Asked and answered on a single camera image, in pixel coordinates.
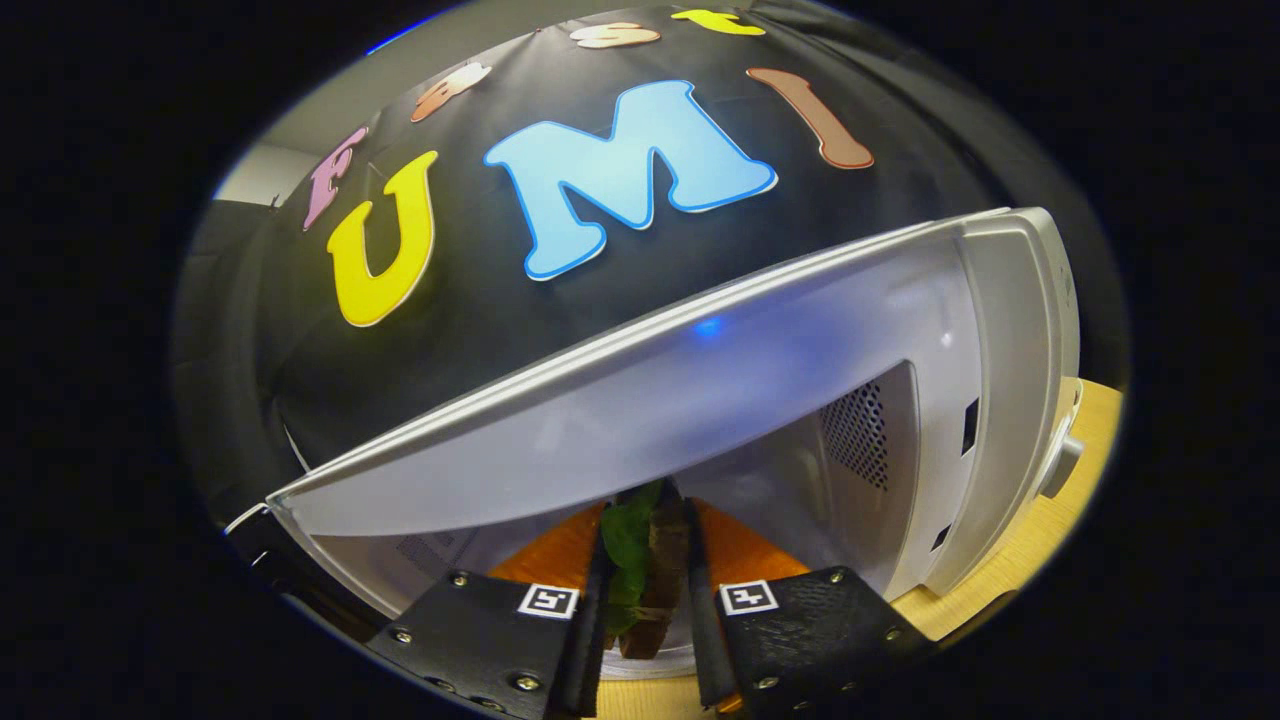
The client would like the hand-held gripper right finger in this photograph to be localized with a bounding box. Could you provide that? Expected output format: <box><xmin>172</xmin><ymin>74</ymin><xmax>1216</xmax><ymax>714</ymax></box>
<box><xmin>685</xmin><ymin>498</ymin><xmax>936</xmax><ymax>716</ymax></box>

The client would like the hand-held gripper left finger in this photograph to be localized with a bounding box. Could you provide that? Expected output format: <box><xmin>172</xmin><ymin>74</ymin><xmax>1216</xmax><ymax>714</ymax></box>
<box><xmin>365</xmin><ymin>500</ymin><xmax>613</xmax><ymax>720</ymax></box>

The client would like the brown bread lettuce sandwich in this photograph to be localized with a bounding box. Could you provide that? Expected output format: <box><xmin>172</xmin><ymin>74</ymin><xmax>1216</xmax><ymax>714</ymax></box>
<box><xmin>598</xmin><ymin>480</ymin><xmax>696</xmax><ymax>661</ymax></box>

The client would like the white microwave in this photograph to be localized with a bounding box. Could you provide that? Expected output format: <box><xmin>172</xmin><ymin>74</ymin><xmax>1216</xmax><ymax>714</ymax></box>
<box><xmin>225</xmin><ymin>205</ymin><xmax>1086</xmax><ymax>683</ymax></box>

